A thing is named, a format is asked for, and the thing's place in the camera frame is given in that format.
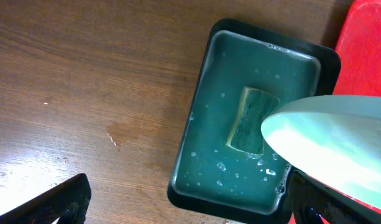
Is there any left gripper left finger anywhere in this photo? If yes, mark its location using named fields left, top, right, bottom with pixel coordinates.
left=0, top=173, right=91, bottom=224

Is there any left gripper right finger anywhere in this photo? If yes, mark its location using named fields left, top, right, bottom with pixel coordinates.
left=288, top=170, right=381, bottom=224

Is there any mint green plate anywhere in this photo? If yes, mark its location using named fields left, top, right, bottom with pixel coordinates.
left=261, top=95, right=381, bottom=209

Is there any green yellow sponge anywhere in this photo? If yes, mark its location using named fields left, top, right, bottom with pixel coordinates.
left=226, top=87, right=280, bottom=159

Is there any dark green water tray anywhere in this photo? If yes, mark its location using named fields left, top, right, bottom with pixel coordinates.
left=167, top=19, right=341, bottom=223

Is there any red plastic tray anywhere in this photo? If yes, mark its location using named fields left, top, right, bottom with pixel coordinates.
left=333, top=1, right=381, bottom=214

